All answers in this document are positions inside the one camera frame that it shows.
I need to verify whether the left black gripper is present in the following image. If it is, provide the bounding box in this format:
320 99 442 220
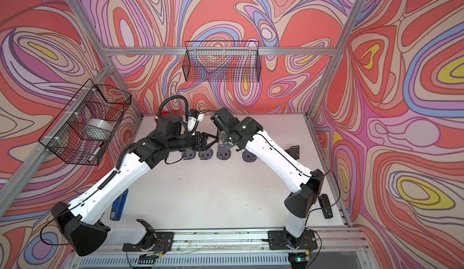
167 130 218 154

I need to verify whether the dark grey phone stand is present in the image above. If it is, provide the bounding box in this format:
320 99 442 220
285 145 300 160

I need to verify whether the black rectangular phone stand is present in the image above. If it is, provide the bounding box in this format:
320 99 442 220
206 130 221 150

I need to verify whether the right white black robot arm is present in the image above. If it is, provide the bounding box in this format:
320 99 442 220
210 108 325 249

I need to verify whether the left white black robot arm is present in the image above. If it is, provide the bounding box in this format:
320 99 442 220
51 109 209 256

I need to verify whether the white marker in basket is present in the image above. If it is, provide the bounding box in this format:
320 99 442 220
88 147 103 163

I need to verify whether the blue stapler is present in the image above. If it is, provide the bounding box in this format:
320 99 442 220
110 189 129 221

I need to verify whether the black stapler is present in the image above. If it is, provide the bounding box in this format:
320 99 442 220
318 194 334 219

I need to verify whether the rear black wire basket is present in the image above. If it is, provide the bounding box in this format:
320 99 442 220
182 40 262 83

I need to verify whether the black wire basket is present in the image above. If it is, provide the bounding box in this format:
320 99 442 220
38 80 132 166
182 40 262 83

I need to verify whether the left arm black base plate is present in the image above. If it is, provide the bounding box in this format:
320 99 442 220
123 232 174 253

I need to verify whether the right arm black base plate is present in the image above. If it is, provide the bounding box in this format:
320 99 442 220
266 229 318 252

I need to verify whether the left black wire basket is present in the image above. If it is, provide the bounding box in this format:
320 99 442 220
38 80 132 166

